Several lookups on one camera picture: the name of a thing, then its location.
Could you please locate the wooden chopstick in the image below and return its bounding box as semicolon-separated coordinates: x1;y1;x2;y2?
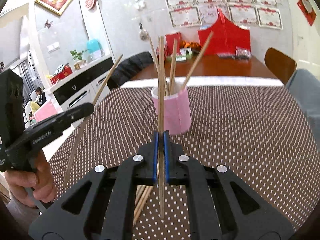
158;36;165;218
133;186;153;225
63;54;123;188
135;185;146;205
149;36;169;96
169;39;177;95
181;31;214;90

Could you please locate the left hand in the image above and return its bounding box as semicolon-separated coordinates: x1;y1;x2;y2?
4;150;56;208

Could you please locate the pink cushion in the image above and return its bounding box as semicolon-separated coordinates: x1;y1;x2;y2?
34;100;57;122

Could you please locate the seated person in background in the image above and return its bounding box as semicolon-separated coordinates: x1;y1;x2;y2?
29;87;47;120

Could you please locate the white sideboard cabinet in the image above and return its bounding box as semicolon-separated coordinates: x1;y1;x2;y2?
45;55;114;113

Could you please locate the red box on cabinet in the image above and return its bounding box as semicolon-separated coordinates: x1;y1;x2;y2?
50;64;73;85

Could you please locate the pink cylindrical utensil holder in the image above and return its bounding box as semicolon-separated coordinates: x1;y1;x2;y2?
160;81;191;135

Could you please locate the small potted green plant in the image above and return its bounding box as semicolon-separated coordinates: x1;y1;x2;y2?
70;49;87;70

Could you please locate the teal humidifier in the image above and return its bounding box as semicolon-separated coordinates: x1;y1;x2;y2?
86;38;103;59

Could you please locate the black jacket on chair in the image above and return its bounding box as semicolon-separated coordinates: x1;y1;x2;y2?
107;51;153;90

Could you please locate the brown wooden chair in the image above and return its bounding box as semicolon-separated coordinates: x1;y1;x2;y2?
264;48;297;85

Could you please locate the plastic bag of items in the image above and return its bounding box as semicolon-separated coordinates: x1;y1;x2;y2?
218;47;252;60

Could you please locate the green tray with items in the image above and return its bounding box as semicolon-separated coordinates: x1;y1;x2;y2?
172;48;193;62

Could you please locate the red gift bag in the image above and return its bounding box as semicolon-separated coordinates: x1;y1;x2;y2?
197;9;251;56

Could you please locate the hanging round brush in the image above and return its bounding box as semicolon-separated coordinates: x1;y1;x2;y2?
139;22;149;41

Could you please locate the small red box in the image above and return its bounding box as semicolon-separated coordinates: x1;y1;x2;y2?
165;31;182;55

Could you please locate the red diamond door decoration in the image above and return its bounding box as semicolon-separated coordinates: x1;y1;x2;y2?
297;0;316;26

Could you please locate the red round wall ornament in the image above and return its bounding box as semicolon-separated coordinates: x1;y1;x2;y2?
85;0;97;10

